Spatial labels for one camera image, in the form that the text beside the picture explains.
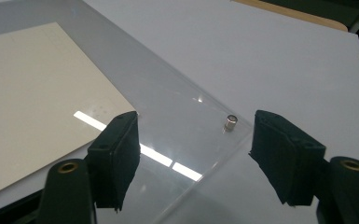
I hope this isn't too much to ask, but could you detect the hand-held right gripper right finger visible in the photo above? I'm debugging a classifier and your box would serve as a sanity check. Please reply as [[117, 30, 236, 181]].
[[248, 109, 330, 207]]

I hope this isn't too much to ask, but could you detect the small silver metal standoff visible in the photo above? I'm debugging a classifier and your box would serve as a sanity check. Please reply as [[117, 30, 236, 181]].
[[222, 114, 239, 133]]

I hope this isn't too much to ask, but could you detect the clear acrylic sheet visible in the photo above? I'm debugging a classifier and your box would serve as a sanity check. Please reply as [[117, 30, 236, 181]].
[[0, 0, 254, 224]]

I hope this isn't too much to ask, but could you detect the cream paper sheet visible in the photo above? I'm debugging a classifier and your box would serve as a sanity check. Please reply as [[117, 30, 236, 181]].
[[0, 21, 137, 201]]

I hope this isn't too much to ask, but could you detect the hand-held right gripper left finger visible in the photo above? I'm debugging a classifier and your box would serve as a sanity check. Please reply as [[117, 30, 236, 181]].
[[84, 110, 142, 213]]

